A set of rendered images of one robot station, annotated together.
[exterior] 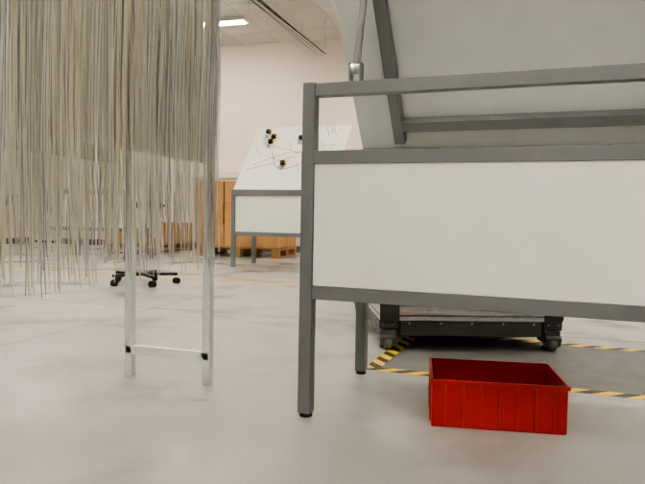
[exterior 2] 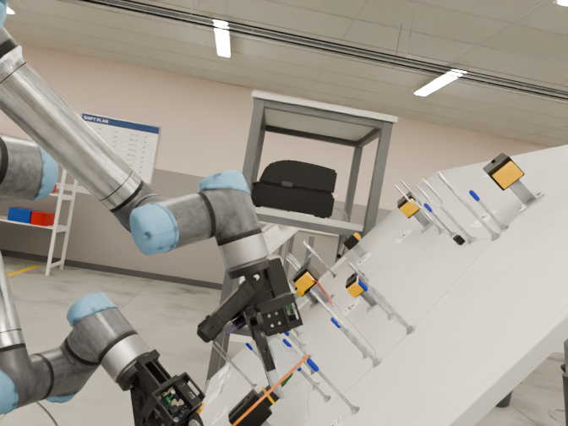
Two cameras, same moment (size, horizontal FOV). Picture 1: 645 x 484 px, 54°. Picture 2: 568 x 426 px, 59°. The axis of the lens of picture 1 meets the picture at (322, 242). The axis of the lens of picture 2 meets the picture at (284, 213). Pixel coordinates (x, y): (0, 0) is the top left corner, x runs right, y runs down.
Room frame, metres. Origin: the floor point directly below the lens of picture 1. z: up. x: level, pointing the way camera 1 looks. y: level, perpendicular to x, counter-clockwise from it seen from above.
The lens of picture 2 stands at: (2.55, 0.35, 1.47)
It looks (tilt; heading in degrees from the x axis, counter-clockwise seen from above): 1 degrees down; 247
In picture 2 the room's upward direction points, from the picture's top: 10 degrees clockwise
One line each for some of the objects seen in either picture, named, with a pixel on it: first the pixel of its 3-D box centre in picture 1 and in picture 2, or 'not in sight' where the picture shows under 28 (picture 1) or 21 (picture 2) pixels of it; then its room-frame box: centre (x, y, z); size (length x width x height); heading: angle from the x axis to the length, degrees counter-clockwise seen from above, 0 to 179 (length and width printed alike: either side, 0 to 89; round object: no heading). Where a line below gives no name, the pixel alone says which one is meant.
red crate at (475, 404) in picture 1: (492, 393); not in sight; (1.92, -0.54, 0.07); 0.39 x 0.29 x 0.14; 81
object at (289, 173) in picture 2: not in sight; (292, 187); (1.79, -1.42, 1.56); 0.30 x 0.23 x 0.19; 161
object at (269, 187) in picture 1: (292, 194); not in sight; (7.20, 0.36, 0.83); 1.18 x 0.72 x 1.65; 72
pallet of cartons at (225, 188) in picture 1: (248, 219); not in sight; (8.98, 1.07, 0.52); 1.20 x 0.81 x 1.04; 74
